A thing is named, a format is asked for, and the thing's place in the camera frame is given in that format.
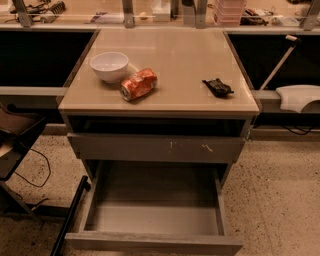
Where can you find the grey drawer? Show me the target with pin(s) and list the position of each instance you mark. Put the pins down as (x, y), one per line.
(155, 207)
(156, 148)

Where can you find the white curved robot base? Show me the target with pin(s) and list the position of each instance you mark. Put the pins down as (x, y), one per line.
(297, 97)

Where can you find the grey drawer cabinet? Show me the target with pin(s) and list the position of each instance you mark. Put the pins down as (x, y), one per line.
(180, 104)

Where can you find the crushed orange soda can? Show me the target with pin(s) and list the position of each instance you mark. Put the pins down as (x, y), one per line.
(138, 84)

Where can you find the black crumpled bag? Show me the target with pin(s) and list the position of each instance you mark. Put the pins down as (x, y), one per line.
(218, 88)

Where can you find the white bowl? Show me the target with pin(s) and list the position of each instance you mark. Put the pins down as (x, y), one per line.
(110, 66)

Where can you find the black metal bar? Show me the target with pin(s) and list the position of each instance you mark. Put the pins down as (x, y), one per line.
(83, 186)

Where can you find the pink stacked trays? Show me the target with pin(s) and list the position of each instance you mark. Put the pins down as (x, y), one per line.
(228, 12)

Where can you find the dark chair at left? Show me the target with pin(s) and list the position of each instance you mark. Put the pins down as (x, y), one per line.
(18, 133)

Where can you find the black item on shelf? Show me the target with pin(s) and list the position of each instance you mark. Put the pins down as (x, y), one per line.
(250, 17)

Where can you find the black tool on shelf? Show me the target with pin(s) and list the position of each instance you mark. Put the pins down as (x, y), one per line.
(43, 12)

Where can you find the white stick with handle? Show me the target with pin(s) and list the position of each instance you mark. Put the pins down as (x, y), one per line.
(294, 42)

